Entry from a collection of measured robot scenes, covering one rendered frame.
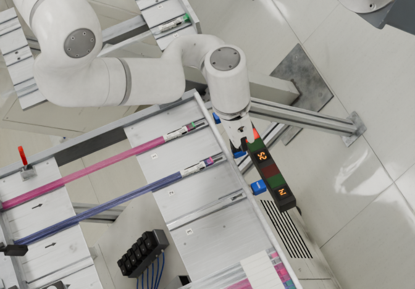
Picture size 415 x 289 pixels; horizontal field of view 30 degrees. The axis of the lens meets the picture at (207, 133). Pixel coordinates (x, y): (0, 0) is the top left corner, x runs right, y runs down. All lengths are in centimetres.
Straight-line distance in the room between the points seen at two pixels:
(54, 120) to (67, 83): 171
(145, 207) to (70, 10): 106
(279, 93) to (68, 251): 106
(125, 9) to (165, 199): 112
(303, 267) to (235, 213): 62
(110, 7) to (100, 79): 134
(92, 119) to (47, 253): 139
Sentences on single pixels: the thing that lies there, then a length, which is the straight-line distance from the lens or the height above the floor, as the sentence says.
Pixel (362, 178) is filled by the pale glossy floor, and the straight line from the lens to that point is 244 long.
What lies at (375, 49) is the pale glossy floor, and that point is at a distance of 249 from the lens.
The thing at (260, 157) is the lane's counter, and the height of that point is 66.
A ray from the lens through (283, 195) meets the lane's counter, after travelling 177.
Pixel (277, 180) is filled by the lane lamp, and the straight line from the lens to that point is 179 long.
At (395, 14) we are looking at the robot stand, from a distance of 166.
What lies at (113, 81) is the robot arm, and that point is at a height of 119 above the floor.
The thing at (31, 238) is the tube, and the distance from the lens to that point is 180.
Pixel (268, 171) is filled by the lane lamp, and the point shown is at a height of 66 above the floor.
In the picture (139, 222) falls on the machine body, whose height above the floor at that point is 62.
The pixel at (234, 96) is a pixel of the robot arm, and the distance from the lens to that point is 157.
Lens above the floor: 201
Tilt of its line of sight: 43 degrees down
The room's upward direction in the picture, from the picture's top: 80 degrees counter-clockwise
